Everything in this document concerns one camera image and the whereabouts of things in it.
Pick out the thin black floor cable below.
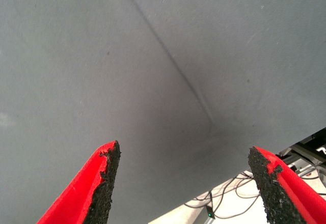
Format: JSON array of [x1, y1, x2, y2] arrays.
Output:
[[184, 175, 260, 220], [234, 172, 261, 200]]

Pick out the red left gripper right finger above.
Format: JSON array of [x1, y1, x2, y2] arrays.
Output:
[[248, 146, 326, 224]]

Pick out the black adapter with green light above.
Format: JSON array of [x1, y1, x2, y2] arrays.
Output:
[[205, 205, 216, 219]]

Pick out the dark grey table cloth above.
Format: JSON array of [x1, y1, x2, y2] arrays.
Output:
[[0, 0, 326, 224]]

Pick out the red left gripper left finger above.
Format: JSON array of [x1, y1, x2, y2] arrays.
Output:
[[37, 140, 122, 224]]

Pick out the black metal frame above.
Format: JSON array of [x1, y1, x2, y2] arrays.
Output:
[[279, 126, 326, 169]]

